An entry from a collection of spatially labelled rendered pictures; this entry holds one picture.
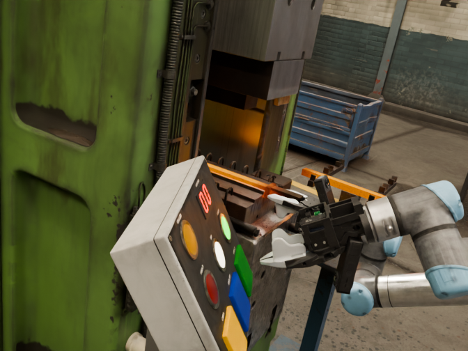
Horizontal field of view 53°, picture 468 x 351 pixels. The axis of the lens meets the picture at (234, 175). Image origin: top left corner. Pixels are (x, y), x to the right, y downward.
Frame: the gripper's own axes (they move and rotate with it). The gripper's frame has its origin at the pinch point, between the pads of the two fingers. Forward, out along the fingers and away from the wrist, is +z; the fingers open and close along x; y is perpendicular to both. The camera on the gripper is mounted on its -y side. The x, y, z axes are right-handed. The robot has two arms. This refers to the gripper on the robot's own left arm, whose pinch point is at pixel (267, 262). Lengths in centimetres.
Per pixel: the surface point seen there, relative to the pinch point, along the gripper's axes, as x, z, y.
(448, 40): -759, -267, -111
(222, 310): 19.2, 5.2, 5.0
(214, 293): 20.5, 4.8, 9.0
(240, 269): 3.5, 4.5, 2.2
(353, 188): -70, -22, -20
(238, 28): -34, -7, 41
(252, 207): -38.8, 6.4, -3.9
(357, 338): -121, -4, -121
